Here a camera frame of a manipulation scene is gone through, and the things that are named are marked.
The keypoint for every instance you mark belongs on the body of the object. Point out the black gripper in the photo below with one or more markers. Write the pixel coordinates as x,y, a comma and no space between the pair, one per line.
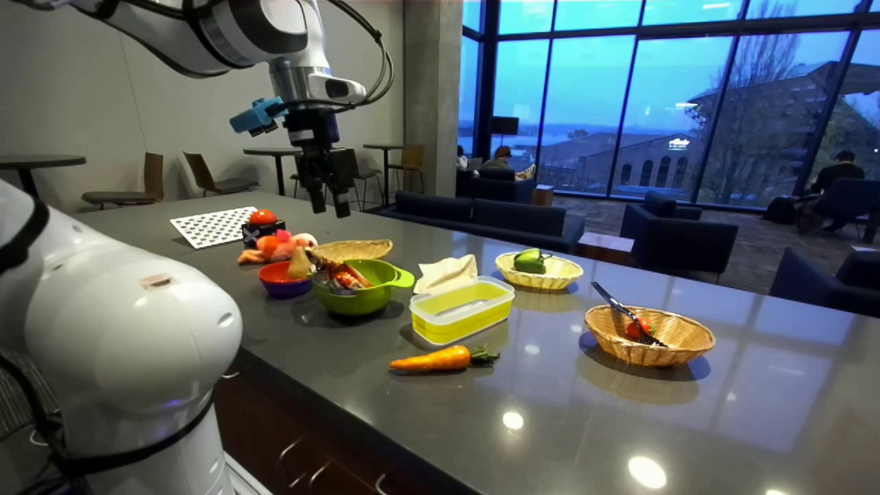
317,141

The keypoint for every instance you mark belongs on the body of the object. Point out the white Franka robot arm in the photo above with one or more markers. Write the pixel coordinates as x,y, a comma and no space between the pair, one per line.
119,348

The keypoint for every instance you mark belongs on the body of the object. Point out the red bowl with blue base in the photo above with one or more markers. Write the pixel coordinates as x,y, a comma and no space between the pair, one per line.
278,286

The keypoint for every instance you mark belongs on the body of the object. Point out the green plastic bowl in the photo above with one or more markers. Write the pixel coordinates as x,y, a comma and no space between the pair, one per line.
361,303

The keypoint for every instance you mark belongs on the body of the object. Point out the empty oval wicker basket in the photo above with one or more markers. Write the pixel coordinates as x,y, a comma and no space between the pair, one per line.
359,249

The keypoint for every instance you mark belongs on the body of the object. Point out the red button on black box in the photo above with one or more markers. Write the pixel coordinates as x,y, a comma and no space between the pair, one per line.
263,224

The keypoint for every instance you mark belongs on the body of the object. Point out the tall dark table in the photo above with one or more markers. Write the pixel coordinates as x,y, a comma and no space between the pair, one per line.
384,146
271,153

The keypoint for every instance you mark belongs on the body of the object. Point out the pink and orange plush toy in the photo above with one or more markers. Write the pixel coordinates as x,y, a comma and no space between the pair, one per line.
277,249

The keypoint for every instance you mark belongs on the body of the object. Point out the brown toy pear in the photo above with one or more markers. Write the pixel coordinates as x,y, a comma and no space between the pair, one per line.
302,264

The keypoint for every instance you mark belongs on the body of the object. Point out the black white calibration board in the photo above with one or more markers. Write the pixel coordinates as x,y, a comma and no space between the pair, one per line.
212,227

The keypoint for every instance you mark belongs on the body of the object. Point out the white folded napkin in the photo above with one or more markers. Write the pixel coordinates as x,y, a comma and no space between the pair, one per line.
447,275

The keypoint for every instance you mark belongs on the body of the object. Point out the long dark blue sofa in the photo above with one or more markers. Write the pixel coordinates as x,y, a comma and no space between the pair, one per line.
486,222

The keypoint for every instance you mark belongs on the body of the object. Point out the dark armchair with seated person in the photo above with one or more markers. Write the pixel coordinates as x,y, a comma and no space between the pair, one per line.
497,185

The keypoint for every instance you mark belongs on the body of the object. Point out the seated person with cap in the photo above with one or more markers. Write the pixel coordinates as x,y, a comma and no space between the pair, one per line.
500,157

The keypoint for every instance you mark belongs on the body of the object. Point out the yellow container with clear lid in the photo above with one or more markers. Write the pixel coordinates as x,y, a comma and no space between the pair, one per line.
462,317

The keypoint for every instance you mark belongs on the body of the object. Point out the black monitor on stand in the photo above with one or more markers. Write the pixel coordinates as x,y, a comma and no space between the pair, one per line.
504,125

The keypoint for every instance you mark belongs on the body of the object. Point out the orange toy carrot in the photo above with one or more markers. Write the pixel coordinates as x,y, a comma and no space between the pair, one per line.
431,362

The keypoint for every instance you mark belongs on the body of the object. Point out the green toy vegetable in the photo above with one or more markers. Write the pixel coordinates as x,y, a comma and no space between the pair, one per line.
528,262

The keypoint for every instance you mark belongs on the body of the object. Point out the pale yellow woven basket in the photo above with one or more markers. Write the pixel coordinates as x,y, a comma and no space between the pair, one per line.
552,278

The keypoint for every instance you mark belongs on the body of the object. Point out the small wooden coffee table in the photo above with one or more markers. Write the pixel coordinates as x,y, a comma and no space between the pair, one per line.
605,249

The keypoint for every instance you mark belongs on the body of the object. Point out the dark spoon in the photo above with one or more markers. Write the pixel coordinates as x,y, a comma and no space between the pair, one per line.
610,301

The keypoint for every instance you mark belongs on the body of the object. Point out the red toy fruit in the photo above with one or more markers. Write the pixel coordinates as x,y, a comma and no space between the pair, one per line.
636,330

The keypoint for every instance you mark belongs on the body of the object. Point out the dark blue armchair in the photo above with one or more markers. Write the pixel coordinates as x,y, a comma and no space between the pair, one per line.
678,241

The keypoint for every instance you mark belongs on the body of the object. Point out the brown wicker basket with items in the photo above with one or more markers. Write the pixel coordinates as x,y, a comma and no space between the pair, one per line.
660,350

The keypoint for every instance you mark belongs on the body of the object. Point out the seated person by window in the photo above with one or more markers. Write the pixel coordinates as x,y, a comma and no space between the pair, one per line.
836,175

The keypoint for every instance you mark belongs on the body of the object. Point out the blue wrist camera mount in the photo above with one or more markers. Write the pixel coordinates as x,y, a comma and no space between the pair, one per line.
260,114

